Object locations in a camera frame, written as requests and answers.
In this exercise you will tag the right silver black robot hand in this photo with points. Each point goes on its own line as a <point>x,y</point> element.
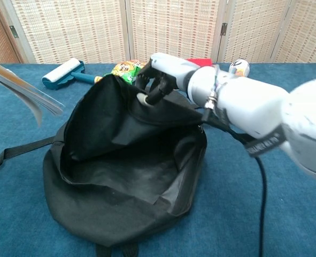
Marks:
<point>171,69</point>

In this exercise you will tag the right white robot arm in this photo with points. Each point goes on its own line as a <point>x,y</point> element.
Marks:
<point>254,101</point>

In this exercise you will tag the black backpack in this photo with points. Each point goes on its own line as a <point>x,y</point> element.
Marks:
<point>107,203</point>

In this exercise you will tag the metal screen hinge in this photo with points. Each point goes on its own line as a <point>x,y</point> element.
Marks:
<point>223,29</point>
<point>13,31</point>

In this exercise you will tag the blue table cover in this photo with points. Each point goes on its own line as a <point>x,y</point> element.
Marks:
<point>280,208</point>

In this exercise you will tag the orange drink bottle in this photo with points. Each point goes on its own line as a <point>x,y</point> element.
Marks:
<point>240,68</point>

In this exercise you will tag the teal lint roller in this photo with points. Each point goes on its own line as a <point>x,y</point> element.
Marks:
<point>60,72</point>

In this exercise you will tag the red spiral notebook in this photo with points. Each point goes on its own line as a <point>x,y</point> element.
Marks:
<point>200,62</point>

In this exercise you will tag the green snack bag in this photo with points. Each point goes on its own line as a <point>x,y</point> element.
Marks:
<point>125,69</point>

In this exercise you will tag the woven bamboo folding screen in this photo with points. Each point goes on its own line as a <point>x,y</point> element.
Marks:
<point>75,32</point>

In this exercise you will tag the yellow white notebook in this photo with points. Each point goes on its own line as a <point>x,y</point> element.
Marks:
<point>21,88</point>

